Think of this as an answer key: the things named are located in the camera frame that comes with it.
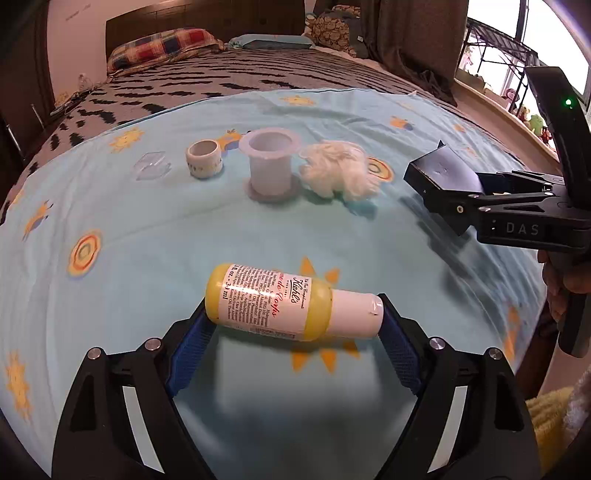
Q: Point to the pink monkey plush toy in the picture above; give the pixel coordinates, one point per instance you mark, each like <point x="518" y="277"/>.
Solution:
<point x="511" y="98"/>

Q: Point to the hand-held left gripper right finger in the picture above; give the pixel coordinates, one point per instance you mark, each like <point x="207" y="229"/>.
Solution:
<point x="402" y="353"/>

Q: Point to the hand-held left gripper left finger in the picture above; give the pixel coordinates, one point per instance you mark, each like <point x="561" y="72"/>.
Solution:
<point x="190" y="353"/>

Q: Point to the white plastic cup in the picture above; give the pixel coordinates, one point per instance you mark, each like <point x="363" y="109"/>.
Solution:
<point x="270" y="166"/>

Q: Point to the grey black striped blanket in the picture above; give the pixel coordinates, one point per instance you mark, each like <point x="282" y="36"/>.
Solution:
<point x="258" y="69"/>

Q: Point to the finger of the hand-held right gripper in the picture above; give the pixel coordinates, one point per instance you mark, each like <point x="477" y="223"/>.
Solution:
<point x="461" y="210"/>
<point x="517" y="177"/>

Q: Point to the metal frame chair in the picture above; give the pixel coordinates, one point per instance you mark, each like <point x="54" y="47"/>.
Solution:
<point x="18" y="134"/>

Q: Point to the yellow rug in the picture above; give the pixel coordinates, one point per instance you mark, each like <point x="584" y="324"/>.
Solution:
<point x="549" y="420"/>

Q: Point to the dark wooden headboard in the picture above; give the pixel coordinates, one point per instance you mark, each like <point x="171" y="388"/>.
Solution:
<point x="194" y="16"/>

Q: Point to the brown window curtain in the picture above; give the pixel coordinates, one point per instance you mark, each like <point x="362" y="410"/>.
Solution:
<point x="415" y="41"/>

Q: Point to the white tape roll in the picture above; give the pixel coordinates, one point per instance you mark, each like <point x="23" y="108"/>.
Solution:
<point x="205" y="159"/>

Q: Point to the brown wardrobe curtain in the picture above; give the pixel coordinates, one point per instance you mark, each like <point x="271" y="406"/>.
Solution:
<point x="23" y="55"/>

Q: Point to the brown patterned cushion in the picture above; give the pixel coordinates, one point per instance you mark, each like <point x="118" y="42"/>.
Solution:
<point x="334" y="30"/>

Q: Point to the clear plastic piece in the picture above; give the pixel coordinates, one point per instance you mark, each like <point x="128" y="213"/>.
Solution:
<point x="150" y="166"/>

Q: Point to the black metal rack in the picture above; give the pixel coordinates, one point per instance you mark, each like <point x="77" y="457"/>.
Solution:
<point x="501" y="46"/>

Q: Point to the teal pillow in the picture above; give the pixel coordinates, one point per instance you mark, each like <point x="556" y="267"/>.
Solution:
<point x="272" y="41"/>

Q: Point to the person's right hand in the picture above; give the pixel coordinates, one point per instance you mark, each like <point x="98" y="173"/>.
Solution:
<point x="554" y="286"/>

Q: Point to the yellow lotion bottle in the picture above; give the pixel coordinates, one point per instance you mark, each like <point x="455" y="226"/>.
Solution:
<point x="277" y="300"/>

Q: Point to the light blue printed sheet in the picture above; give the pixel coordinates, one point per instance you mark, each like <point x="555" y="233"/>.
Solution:
<point x="184" y="221"/>

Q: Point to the white fluffy ball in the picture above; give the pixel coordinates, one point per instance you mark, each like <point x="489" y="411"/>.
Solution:
<point x="339" y="170"/>

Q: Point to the brown monkey plush toy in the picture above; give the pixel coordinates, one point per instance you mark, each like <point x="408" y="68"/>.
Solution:
<point x="547" y="134"/>

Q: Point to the green frog plush toy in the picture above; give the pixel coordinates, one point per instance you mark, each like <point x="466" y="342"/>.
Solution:
<point x="536" y="123"/>

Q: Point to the plaid pillow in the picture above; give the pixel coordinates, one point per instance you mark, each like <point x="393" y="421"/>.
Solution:
<point x="161" y="48"/>

